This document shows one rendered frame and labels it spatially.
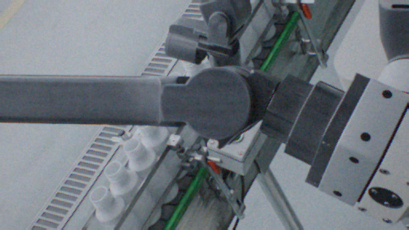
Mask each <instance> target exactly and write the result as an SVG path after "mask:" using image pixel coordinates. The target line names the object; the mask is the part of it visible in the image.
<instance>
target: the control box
mask: <svg viewBox="0 0 409 230"><path fill-rule="evenodd" d="M261 122H262V121H260V122H258V124H257V125H255V127H254V128H252V129H250V130H249V131H246V132H245V133H242V134H241V136H240V139H238V141H234V142H233V143H232V144H231V145H226V146H225V147H224V148H222V149H218V148H217V147H216V146H217V145H218V141H215V140H213V139H209V142H208V143H207V146H208V153H209V156H210V157H215V158H219V159H221V160H222V161H223V162H222V163H217V162H215V165H219V166H221V167H223V168H226V169H228V170H230V171H229V174H228V175H227V177H226V178H225V182H227V185H228V186H229V187H230V189H235V190H236V189H237V188H238V185H239V184H240V182H241V201H243V202H244V175H245V174H247V171H248V169H249V167H250V165H251V164H252V162H253V160H254V159H255V156H256V154H257V153H258V151H259V150H260V148H261V145H262V144H263V143H264V140H265V139H266V138H267V135H266V134H264V133H261V132H260V124H261ZM238 223H239V218H238V217H237V218H236V223H235V224H234V226H233V229H232V230H236V226H237V225H238Z"/></svg>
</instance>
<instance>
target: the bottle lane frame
mask: <svg viewBox="0 0 409 230"><path fill-rule="evenodd" d="M355 1H356V0H316V5H315V6H309V7H310V11H311V13H312V19H309V22H310V23H311V26H312V29H313V31H314V33H315V36H316V38H317V39H320V40H321V41H323V42H324V51H325V53H327V50H328V49H329V47H330V45H331V43H332V42H333V40H334V37H335V36H336V35H337V34H338V31H339V30H340V27H341V26H342V24H343V22H344V20H346V17H347V15H348V14H349V13H350V11H351V8H352V7H353V6H354V4H355ZM290 15H291V17H290V20H289V21H288V22H287V24H283V25H282V26H284V30H283V31H282V32H281V34H280V36H276V37H277V40H276V43H275V44H274V45H273V47H271V48H267V49H270V53H269V54H268V56H267V57H266V58H265V59H260V60H261V61H263V62H264V63H263V64H262V65H261V67H260V69H259V70H263V71H264V72H265V73H270V74H271V75H272V76H275V77H278V78H279V79H282V80H283V79H284V77H285V76H286V75H287V73H290V74H291V75H294V76H295V77H297V78H300V79H302V80H303V81H306V82H310V80H311V79H312V76H313V75H314V73H315V71H316V69H317V68H318V66H319V65H318V64H317V63H316V57H313V56H309V54H304V51H303V49H302V47H301V44H302V41H299V40H298V37H297V36H296V30H297V29H298V27H299V28H300V29H301V31H302V35H303V38H304V39H305V40H309V38H308V35H307V33H306V31H305V28H304V26H303V24H302V21H301V20H300V15H299V14H298V12H297V11H294V12H293V14H290ZM309 41H310V40H309ZM220 168H221V173H220V176H221V178H222V180H224V183H225V184H226V185H227V182H225V178H226V177H227V175H228V174H229V171H230V170H228V169H226V168H223V167H221V166H220ZM259 171H260V169H259V168H258V165H257V164H256V162H255V160H253V162H252V164H251V165H250V167H249V169H248V171H247V174H245V175H244V198H245V197H246V196H247V193H248V192H249V190H250V188H251V186H252V183H253V182H254V180H255V179H256V177H257V175H258V173H259ZM190 177H192V178H193V181H192V182H191V183H190V185H189V187H188V188H187V190H180V189H179V190H180V191H181V192H184V195H183V197H182V198H181V200H180V202H179V204H171V205H172V206H173V207H175V210H174V212H173V213H172V216H171V217H170V218H169V220H162V221H163V222H165V227H164V229H162V230H228V228H229V226H230V224H231V223H232V221H233V219H234V217H235V216H236V215H234V214H233V213H232V207H230V204H226V203H225V202H224V201H223V200H219V198H218V196H217V195H216V188H214V189H212V187H211V186H210V185H209V182H207V180H208V179H209V177H210V173H209V171H208V170H207V168H202V167H200V168H199V170H198V172H197V173H196V175H195V176H190ZM227 187H228V189H230V187H229V186H228V185H227Z"/></svg>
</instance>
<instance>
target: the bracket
mask: <svg viewBox="0 0 409 230"><path fill-rule="evenodd" d="M271 2H272V5H273V7H276V9H275V12H273V14H274V15H275V16H276V20H284V19H285V18H286V17H287V14H288V13H289V12H288V8H287V7H286V6H282V5H291V8H292V10H293V11H297V12H298V14H299V15H300V20H301V21H302V24H303V26H304V28H305V31H306V33H307V35H308V38H309V40H310V41H309V40H305V39H304V38H303V35H302V31H301V29H300V28H299V27H298V29H297V30H296V36H297V37H298V40H299V41H302V44H301V47H302V49H303V51H304V54H309V56H313V57H316V63H317V64H318V65H320V67H321V69H326V68H327V67H328V65H327V63H326V62H327V61H328V59H329V56H328V54H327V53H325V51H324V42H323V41H321V40H320V39H317V38H316V36H315V33H314V31H313V29H312V26H311V23H310V22H309V19H312V13H311V11H310V7H309V6H315V5H316V0H271ZM307 43H311V51H313V52H314V54H312V53H310V51H309V50H308V45H307ZM117 135H118V136H119V137H112V139H111V141H112V142H113V143H119V145H120V146H121V148H122V149H123V146H124V144H125V143H126V141H128V140H130V139H132V138H138V139H139V140H140V139H141V137H142V135H141V134H140V132H139V131H138V130H137V131H136V132H135V134H134V135H133V134H132V133H126V132H125V130H124V129H121V130H120V131H118V132H117ZM166 144H167V145H168V146H169V147H170V150H175V151H177V152H176V154H177V155H178V157H179V159H183V160H182V161H181V163H180V165H182V167H183V168H184V171H190V172H192V171H193V170H194V169H195V168H196V165H197V164H198V165H199V166H200V167H202V168H207V170H208V171H209V173H210V177H209V179H208V180H207V182H209V185H210V186H211V187H212V189H214V188H216V195H217V196H218V198H219V200H223V201H224V202H225V203H226V204H230V207H232V213H233V214H234V215H236V216H237V217H238V218H239V220H243V219H244V210H245V209H246V206H245V205H244V202H243V201H241V200H240V199H239V195H238V193H237V191H236V190H235V189H228V187H227V185H226V184H225V183H224V180H222V178H221V176H220V173H221V168H220V166H219V165H215V162H217V163H222V162H223V161H222V160H221V159H219V158H215V157H210V156H209V153H208V148H207V147H204V146H201V144H200V143H197V144H195V145H194V146H193V149H194V150H196V152H191V151H190V150H189V148H186V147H183V146H182V145H183V144H184V139H182V137H181V136H177V135H174V134H172V135H171V137H170V138H169V139H168V141H167V143H166ZM123 151H124V149H123Z"/></svg>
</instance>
